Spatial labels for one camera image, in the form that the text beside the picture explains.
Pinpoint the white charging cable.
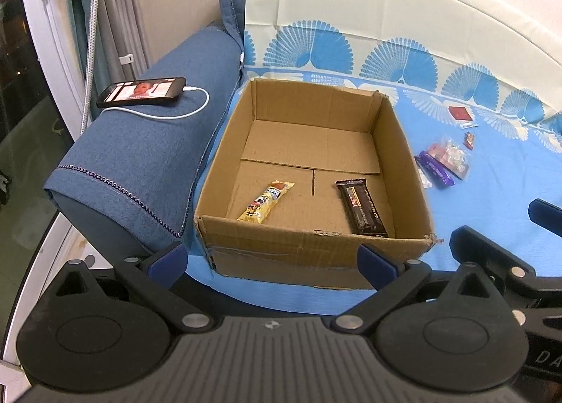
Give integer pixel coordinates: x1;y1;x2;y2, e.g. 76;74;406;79
105;86;210;120

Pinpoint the white window frame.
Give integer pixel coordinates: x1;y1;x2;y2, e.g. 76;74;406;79
18;0;95;142

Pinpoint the clear bag of candies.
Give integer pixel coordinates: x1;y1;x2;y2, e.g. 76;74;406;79
428;136;473;180

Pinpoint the yellow snack bar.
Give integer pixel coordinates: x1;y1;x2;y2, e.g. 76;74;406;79
237;180;296;225

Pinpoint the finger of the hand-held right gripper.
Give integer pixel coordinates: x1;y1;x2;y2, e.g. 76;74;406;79
450;226;538;285
528;199;562;238

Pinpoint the black smartphone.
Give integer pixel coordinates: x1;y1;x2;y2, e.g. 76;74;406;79
97;77;187;109

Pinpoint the purple stick packet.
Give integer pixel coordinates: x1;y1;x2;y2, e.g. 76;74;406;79
415;150;456;189

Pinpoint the red flat packet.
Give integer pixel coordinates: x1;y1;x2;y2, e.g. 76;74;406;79
449;106;478;128

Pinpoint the dark brown snack bar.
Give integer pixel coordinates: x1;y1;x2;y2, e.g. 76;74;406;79
335;179;389;238

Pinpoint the blue fan-patterned sheet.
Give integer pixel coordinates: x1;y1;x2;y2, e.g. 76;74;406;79
184;0;562;316

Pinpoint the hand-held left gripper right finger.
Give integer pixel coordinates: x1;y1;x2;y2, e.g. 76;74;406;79
334;243;505;334

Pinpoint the grey braided cable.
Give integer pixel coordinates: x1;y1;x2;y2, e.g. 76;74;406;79
80;0;100;128

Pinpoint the brown cardboard box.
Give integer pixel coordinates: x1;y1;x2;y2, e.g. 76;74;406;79
194;78;444;290

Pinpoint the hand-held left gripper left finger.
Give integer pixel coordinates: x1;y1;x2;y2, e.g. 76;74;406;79
48;242;217;334

